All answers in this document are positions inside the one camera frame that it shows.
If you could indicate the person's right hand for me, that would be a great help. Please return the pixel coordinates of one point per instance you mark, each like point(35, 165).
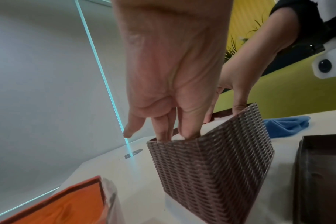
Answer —
point(248, 70)

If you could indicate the person's left hand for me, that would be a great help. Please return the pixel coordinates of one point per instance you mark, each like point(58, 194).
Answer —
point(170, 54)

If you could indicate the brown woven basket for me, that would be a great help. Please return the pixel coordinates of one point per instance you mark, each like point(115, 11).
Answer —
point(212, 166)

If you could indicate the person's right forearm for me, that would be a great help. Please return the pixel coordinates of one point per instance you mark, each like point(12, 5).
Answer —
point(284, 26)

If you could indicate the green plant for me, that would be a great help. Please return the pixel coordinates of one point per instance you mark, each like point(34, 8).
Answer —
point(234, 47)

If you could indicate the blue cloth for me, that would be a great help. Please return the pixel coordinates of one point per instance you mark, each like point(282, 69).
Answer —
point(287, 126)

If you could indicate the dark brown tray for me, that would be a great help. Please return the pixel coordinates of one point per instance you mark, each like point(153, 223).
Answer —
point(320, 179)

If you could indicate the clear plastic wrap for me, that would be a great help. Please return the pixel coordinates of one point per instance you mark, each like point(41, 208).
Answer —
point(112, 201)

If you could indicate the orange box with brown rim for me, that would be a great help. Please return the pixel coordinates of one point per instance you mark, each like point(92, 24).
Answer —
point(62, 205)

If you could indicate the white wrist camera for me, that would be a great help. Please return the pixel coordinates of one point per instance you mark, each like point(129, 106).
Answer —
point(332, 63)

